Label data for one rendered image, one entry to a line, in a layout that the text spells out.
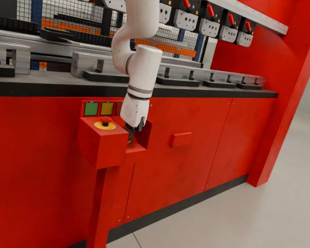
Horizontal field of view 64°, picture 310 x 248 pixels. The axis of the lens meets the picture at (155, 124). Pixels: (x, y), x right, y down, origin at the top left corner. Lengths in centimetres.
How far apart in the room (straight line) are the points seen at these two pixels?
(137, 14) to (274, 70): 181
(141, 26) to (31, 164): 62
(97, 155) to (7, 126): 31
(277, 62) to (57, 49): 174
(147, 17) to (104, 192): 62
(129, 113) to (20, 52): 43
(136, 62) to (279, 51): 173
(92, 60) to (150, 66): 37
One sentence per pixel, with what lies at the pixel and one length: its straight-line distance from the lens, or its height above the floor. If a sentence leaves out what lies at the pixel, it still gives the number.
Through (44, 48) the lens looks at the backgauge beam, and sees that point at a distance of 128.
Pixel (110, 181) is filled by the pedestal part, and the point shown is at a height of 56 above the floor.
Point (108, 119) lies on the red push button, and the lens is 82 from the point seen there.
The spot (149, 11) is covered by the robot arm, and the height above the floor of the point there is 114.
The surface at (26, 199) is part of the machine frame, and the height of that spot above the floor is 43.
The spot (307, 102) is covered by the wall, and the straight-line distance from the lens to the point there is 815.
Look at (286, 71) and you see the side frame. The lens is 233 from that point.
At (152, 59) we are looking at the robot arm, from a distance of 78.
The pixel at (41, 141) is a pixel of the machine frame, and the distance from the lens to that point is 97.
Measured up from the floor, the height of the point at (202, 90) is 87.
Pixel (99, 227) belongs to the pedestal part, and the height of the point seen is 36.
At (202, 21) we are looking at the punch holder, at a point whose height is 122.
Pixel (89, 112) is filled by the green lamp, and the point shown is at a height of 80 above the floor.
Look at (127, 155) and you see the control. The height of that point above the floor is 69.
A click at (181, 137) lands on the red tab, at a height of 61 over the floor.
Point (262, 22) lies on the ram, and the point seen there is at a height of 134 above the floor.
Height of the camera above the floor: 108
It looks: 18 degrees down
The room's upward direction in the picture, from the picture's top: 12 degrees clockwise
